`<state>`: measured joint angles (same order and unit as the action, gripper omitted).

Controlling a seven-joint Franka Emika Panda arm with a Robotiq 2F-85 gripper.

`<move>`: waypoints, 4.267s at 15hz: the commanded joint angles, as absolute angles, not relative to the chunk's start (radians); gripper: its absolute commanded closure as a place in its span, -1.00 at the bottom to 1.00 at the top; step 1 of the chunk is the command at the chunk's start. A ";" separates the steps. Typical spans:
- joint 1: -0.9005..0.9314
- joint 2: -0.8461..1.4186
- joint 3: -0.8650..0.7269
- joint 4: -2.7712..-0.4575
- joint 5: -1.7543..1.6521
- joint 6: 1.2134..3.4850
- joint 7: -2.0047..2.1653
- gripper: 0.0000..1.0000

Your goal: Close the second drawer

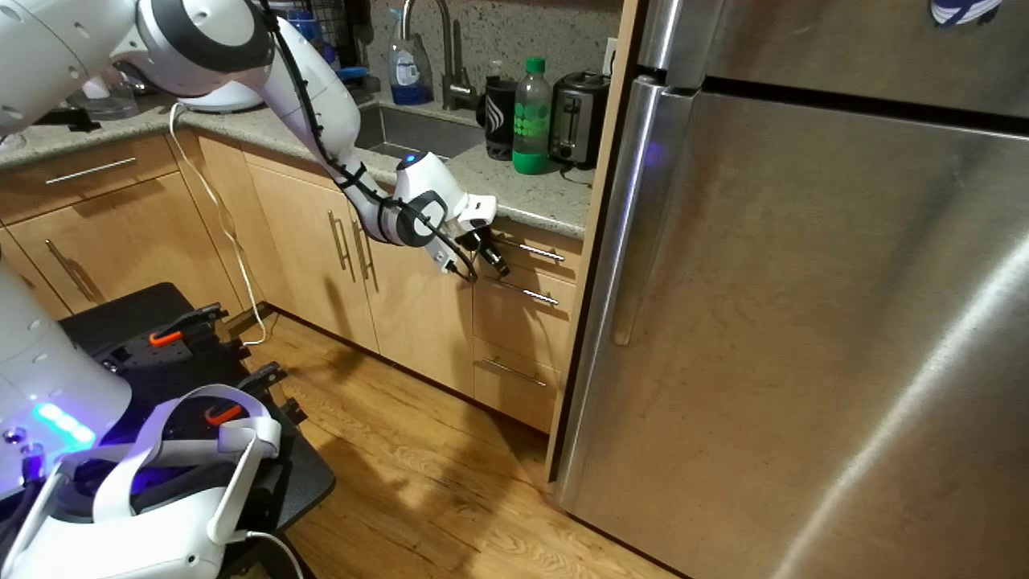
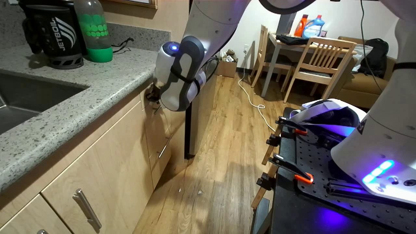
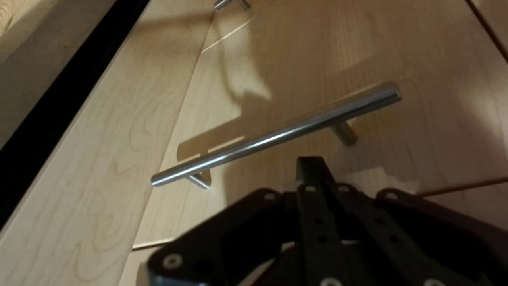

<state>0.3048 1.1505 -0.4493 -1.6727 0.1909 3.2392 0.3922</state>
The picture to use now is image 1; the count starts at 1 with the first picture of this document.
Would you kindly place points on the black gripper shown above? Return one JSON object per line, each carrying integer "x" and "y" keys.
{"x": 478, "y": 237}

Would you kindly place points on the shallow light wood drawer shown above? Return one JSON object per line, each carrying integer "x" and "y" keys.
{"x": 502, "y": 310}
{"x": 558, "y": 275}
{"x": 33, "y": 182}

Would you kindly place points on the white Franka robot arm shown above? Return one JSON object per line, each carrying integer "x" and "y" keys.
{"x": 309, "y": 99}

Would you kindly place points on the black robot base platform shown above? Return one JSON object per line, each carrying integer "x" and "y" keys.
{"x": 106, "y": 316}

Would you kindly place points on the deep light wood drawer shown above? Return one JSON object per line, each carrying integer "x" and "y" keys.
{"x": 516, "y": 404}

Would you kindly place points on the speckled granite countertop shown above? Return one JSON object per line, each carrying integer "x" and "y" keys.
{"x": 534, "y": 198}

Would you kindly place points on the light wood cabinet door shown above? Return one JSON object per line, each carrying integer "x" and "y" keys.
{"x": 148, "y": 253}
{"x": 420, "y": 300}
{"x": 293, "y": 237}

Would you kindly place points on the light wood side panel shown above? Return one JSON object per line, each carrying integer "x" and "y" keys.
{"x": 597, "y": 213}

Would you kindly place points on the green plastic bottle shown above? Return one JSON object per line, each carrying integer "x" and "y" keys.
{"x": 533, "y": 124}

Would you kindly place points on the steel kitchen sink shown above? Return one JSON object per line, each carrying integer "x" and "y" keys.
{"x": 420, "y": 129}

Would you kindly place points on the black silver toaster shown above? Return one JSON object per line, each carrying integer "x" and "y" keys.
{"x": 579, "y": 117}

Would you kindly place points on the clear dish soap bottle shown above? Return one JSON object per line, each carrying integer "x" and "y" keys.
{"x": 410, "y": 68}

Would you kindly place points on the chrome kitchen faucet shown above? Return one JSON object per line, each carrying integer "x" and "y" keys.
{"x": 444, "y": 54}

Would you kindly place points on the black bar clamp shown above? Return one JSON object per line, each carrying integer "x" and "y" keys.
{"x": 244, "y": 404}
{"x": 173, "y": 334}

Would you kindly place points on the blue plastic container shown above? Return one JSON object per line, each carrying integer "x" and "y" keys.
{"x": 323, "y": 26}

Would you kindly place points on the stainless steel fridge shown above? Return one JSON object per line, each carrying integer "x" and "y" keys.
{"x": 814, "y": 323}

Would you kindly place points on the white bowl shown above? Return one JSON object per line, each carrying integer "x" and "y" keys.
{"x": 221, "y": 99}

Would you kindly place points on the white VR headset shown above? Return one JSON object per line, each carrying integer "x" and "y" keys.
{"x": 140, "y": 535}

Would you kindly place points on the small black countertop object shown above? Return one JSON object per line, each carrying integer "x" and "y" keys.
{"x": 69, "y": 117}

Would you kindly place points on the blue white fridge magnet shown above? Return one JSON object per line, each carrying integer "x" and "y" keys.
{"x": 965, "y": 10}

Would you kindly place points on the white wall outlet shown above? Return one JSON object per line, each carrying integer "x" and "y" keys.
{"x": 608, "y": 55}

